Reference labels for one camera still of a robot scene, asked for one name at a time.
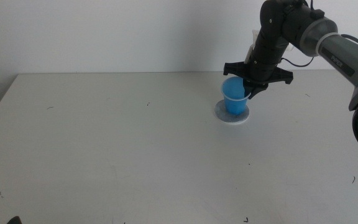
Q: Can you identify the blue plastic cup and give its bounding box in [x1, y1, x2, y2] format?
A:
[221, 76, 252, 116]

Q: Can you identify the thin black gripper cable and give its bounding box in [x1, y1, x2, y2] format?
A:
[279, 56, 315, 68]

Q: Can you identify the round grey cup mat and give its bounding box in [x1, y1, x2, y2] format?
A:
[213, 99, 250, 126]

